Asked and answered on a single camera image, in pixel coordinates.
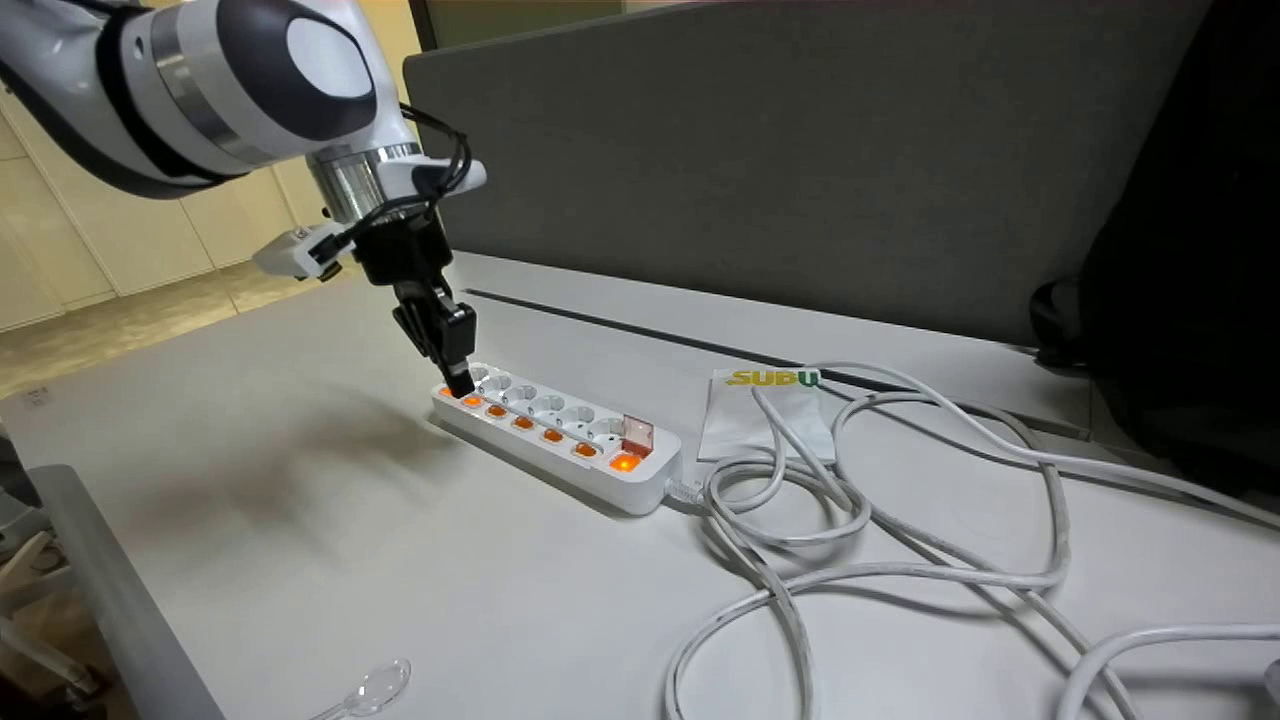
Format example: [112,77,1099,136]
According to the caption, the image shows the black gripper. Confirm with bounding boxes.
[348,197,480,401]

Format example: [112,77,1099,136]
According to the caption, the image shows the white multi-socket power strip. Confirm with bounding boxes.
[426,361,687,521]

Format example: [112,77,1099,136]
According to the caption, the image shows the clear plastic bag yellow label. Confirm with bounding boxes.
[694,365,846,471]

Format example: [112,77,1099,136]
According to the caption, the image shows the clear plastic wrapper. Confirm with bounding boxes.
[309,657,416,720]

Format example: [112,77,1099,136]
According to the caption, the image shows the gray desk divider panel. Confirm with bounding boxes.
[400,0,1217,348]

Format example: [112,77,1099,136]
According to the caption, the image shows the black office chair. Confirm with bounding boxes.
[1029,0,1280,499]

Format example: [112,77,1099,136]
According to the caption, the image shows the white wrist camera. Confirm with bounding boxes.
[256,221,351,284]

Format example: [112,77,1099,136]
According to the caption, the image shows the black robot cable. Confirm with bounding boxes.
[348,100,480,264]

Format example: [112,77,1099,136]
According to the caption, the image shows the white power cable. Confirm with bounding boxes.
[661,355,1280,720]

